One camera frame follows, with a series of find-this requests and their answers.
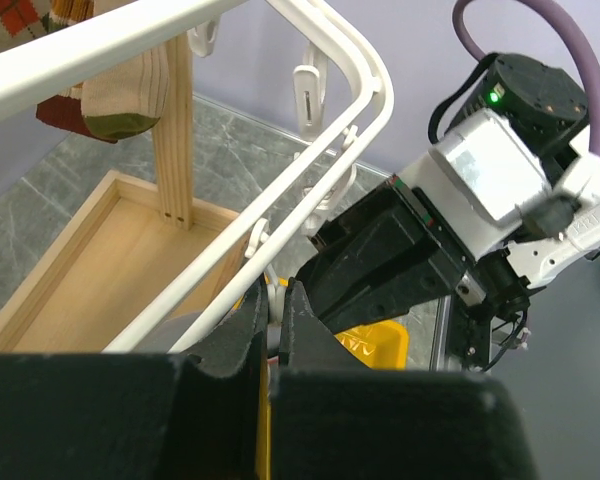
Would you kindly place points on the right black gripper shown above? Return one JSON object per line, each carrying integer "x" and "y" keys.
{"x": 373, "y": 263}

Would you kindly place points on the striped brown green sock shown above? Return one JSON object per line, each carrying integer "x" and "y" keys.
{"x": 70, "y": 36}

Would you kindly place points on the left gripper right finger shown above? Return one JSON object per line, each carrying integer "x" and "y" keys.
{"x": 442, "y": 425}

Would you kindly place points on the yellow plastic tray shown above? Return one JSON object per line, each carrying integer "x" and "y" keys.
{"x": 370, "y": 345}

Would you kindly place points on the white plastic clip hanger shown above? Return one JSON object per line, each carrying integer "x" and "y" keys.
{"x": 41, "y": 189}

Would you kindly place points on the wooden hanging rack stand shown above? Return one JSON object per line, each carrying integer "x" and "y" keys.
{"x": 125, "y": 244}

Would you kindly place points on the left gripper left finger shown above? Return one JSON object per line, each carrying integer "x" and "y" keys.
{"x": 192, "y": 415}

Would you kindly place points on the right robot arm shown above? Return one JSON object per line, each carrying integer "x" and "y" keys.
{"x": 545, "y": 108}

